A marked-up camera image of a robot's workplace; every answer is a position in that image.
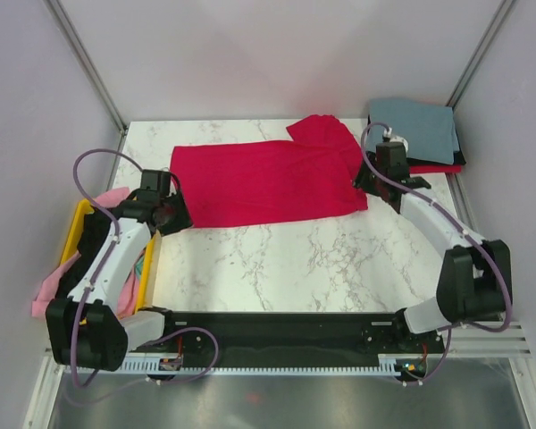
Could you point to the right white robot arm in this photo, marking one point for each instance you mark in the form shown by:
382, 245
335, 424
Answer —
474, 285

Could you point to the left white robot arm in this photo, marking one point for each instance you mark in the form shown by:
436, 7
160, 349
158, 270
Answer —
85, 326

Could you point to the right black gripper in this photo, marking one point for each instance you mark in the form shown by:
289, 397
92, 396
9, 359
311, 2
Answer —
361, 180

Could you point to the teal cloth in bin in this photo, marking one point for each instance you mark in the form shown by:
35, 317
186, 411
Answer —
138, 268

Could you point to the crimson red t-shirt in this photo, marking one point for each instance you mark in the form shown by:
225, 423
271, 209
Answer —
305, 177

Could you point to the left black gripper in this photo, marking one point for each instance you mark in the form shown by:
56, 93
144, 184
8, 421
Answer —
183, 220

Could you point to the folded grey-blue t-shirt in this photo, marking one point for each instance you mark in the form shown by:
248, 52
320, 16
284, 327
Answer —
398, 113

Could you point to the white slotted cable duct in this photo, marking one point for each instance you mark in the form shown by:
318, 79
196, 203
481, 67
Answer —
154, 365

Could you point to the black t-shirt in bin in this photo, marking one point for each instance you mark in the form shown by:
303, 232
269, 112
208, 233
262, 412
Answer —
109, 247

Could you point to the folded red t-shirt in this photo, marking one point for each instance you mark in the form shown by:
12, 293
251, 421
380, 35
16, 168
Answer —
430, 169

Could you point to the pink t-shirt in bin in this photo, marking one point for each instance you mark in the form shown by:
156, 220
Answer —
50, 285

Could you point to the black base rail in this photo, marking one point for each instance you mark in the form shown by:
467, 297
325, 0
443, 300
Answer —
289, 339

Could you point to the yellow plastic bin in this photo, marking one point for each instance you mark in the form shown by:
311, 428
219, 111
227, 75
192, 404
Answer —
142, 295

